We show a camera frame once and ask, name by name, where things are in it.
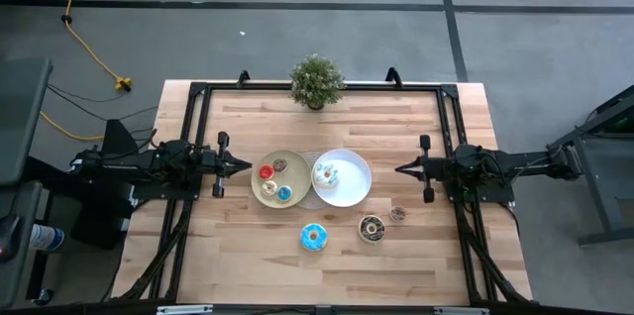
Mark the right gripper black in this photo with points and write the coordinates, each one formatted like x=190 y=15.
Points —
x=436 y=167

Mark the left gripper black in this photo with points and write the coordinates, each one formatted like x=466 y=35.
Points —
x=213 y=164

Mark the small pink sprinkled donut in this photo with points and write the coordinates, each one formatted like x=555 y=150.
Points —
x=262 y=170

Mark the small cream glazed donut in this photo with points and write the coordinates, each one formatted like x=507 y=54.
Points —
x=265 y=185

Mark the small chocolate sprinkled donut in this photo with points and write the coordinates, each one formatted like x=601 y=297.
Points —
x=393 y=211
x=276 y=162

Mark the small teal sprinkled donut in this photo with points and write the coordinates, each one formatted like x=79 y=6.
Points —
x=281 y=190

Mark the large white glazed donut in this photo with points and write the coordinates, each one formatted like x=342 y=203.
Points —
x=319 y=178

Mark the large blue glazed donut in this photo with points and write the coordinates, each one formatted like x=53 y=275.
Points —
x=304 y=238

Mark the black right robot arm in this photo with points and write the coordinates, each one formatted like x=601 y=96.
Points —
x=525 y=164

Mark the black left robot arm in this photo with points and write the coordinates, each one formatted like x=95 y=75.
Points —
x=148 y=161

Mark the white round plate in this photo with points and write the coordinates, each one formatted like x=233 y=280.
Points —
x=354 y=181

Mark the beige round plate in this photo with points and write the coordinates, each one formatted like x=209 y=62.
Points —
x=301 y=192

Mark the large chocolate glazed donut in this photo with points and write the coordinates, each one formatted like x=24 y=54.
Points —
x=363 y=230

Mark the green potted plant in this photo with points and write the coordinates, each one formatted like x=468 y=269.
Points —
x=317 y=82

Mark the black flat panel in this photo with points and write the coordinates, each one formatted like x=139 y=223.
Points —
x=106 y=221

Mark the white bottle blue label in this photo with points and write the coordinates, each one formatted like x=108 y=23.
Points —
x=47 y=238

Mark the grey metal stand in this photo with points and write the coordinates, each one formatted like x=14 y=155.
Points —
x=609 y=235

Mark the grey desk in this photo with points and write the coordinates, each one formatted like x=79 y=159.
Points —
x=20 y=117
x=15 y=280

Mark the black round device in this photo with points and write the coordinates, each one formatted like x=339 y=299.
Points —
x=10 y=236

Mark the black metal table frame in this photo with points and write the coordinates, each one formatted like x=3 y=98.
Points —
x=247 y=86

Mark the silver metal bracket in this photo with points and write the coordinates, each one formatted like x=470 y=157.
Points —
x=460 y=310
x=183 y=309

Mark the black table-level camera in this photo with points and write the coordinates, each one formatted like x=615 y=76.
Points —
x=323 y=310

